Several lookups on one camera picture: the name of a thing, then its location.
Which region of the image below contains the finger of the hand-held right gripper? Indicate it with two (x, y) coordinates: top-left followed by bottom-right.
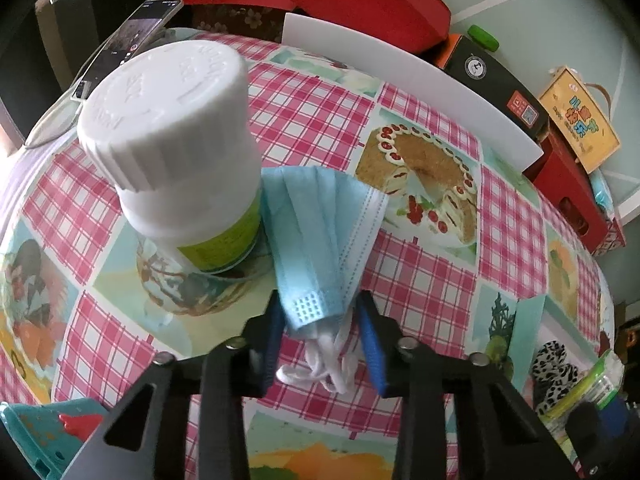
(565, 402), (603, 456)
(599, 396), (633, 438)

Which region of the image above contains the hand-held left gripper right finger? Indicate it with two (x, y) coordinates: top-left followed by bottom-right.
(354, 290), (581, 480)

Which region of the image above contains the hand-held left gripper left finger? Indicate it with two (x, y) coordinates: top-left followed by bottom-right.
(67, 290), (285, 480)

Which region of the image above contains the green tissue packet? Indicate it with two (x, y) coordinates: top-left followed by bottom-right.
(542, 350), (626, 421)

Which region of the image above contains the leopard print scrunchie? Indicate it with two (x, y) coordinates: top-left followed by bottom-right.
(530, 340), (581, 416)

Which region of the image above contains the white tray with teal rim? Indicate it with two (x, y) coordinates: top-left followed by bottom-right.
(515, 294), (628, 441)

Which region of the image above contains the blue face mask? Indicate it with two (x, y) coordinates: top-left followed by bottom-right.
(262, 167), (390, 395)

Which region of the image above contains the red patterned box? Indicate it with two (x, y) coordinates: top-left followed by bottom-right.
(592, 215), (626, 256)

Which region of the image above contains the pack of blue masks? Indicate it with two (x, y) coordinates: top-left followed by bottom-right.
(590, 170), (616, 216)

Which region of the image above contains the red cardboard box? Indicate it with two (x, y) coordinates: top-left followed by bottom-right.
(525, 132), (608, 256)

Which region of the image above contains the white plastic bottle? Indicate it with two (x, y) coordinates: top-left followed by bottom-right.
(76, 42), (263, 275)

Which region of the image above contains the teal plastic toy box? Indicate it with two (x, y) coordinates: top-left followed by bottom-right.
(0, 400), (108, 480)

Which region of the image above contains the white board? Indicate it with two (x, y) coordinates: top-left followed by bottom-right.
(282, 12), (545, 171)

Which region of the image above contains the black carton box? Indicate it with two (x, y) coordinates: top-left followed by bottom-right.
(442, 35), (548, 141)

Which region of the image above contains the orange box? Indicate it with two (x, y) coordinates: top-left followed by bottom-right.
(435, 34), (461, 68)

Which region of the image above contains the dark floral box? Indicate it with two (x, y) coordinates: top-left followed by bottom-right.
(192, 4), (285, 43)

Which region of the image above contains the green capped bottle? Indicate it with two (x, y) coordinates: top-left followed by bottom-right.
(467, 25), (499, 51)

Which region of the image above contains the smartphone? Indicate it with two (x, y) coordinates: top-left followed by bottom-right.
(72, 0), (183, 101)

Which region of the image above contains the large red gift box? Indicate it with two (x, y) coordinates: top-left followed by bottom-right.
(281, 0), (451, 56)

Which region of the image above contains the black cabinet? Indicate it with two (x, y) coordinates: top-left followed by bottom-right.
(0, 0), (166, 146)

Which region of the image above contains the wooden sign with handle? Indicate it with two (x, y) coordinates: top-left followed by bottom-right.
(538, 66), (622, 173)

